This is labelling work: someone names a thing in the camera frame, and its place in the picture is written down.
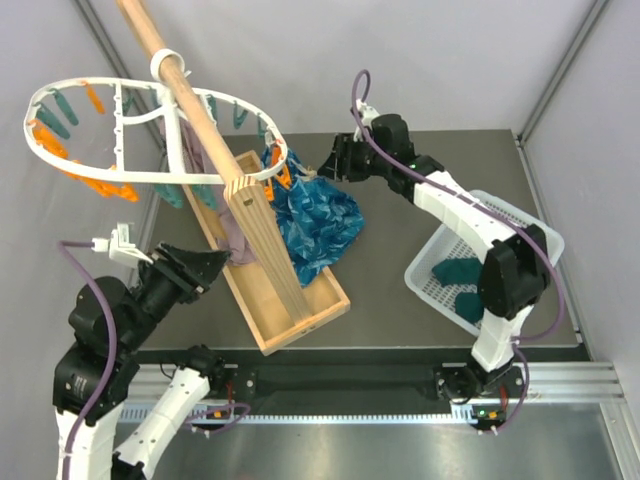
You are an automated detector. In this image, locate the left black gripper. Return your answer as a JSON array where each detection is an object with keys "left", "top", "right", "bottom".
[{"left": 120, "top": 238, "right": 233, "bottom": 352}]

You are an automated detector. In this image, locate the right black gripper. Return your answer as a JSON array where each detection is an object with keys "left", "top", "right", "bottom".
[{"left": 318, "top": 134, "right": 392, "bottom": 183}]

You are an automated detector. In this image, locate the blue patterned cloth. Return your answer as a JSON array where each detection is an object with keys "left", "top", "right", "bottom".
[{"left": 264, "top": 150, "right": 365, "bottom": 287}]

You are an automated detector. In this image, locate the white round clip hanger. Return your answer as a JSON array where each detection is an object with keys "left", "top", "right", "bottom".
[{"left": 22, "top": 49, "right": 289, "bottom": 202}]

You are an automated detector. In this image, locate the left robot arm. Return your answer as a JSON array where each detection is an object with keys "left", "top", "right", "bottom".
[{"left": 52, "top": 241, "right": 230, "bottom": 479}]

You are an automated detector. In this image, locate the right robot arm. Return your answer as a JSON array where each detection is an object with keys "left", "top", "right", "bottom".
[{"left": 318, "top": 114, "right": 553, "bottom": 403}]

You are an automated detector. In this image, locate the wooden rod stand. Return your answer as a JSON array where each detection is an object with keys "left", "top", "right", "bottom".
[{"left": 118, "top": 1, "right": 350, "bottom": 355}]

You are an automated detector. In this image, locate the lilac cloth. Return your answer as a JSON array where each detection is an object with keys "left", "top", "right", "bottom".
[{"left": 180, "top": 119, "right": 256, "bottom": 266}]

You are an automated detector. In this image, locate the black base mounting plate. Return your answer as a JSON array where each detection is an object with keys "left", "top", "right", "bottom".
[{"left": 124, "top": 349, "right": 526, "bottom": 406}]

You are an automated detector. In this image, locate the white perforated plastic basket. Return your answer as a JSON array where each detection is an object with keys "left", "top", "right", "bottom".
[{"left": 403, "top": 188, "right": 566, "bottom": 337}]

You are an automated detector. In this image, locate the dark teal sock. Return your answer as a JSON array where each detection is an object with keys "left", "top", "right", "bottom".
[
  {"left": 431, "top": 257, "right": 482, "bottom": 287},
  {"left": 454, "top": 292, "right": 484, "bottom": 325}
]

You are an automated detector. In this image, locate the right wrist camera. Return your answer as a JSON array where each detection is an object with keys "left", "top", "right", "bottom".
[{"left": 353, "top": 99, "right": 380, "bottom": 142}]

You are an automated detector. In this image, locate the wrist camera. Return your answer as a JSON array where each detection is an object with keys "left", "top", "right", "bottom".
[
  {"left": 91, "top": 222, "right": 153, "bottom": 268},
  {"left": 353, "top": 99, "right": 380, "bottom": 142}
]

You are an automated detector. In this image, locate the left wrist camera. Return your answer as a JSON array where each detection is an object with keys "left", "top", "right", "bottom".
[{"left": 91, "top": 222, "right": 153, "bottom": 268}]

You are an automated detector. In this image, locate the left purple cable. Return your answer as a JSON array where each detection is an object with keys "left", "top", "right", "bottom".
[{"left": 58, "top": 240, "right": 120, "bottom": 474}]

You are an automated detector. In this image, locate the purple cable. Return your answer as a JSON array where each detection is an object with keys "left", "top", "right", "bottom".
[
  {"left": 349, "top": 69, "right": 567, "bottom": 436},
  {"left": 58, "top": 240, "right": 120, "bottom": 474}
]

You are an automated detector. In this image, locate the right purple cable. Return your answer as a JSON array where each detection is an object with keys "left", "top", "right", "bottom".
[{"left": 349, "top": 69, "right": 567, "bottom": 436}]

